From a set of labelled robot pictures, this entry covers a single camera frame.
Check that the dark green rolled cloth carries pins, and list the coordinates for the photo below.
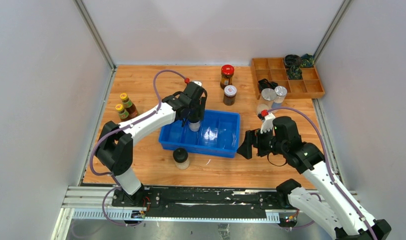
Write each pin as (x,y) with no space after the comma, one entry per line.
(307,61)

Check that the white lid sauce jar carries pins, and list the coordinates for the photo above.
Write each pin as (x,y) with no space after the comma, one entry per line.
(230,92)

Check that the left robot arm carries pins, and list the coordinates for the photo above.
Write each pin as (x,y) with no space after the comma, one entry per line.
(114,148)

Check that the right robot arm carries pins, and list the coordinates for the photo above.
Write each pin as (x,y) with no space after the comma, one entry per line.
(341,216)

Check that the blue plastic divided bin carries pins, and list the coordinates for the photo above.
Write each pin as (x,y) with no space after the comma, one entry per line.
(218,135)

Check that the red lid sauce jar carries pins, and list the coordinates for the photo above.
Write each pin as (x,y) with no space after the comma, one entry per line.
(227,73)

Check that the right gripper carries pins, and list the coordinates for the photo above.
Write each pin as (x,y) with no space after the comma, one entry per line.
(253,137)

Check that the black rolled item in tray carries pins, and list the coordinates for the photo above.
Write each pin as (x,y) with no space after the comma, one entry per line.
(292,60)

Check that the black cap spice shaker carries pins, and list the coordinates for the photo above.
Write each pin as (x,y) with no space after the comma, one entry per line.
(194,125)
(180,156)

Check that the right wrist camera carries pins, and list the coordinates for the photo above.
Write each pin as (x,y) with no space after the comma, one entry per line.
(267,121)

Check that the black clip bundle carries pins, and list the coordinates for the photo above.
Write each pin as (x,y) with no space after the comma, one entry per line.
(266,84)

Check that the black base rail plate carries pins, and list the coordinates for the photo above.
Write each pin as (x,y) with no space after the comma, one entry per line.
(204,203)

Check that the sauce bottle yellow cap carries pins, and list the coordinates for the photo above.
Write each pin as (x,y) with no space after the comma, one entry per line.
(122,112)
(129,105)

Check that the silver lid clear jar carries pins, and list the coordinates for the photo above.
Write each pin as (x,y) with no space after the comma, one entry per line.
(266,100)

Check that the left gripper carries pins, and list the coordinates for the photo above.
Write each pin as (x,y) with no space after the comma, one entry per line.
(198,114)

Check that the green patterned rolled cloth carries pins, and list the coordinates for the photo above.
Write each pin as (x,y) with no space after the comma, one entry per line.
(294,73)

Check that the wooden divided tray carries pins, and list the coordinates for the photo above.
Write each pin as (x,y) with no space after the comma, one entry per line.
(273,69)

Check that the small silver lid jar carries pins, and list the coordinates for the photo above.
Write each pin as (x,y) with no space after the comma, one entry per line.
(281,93)

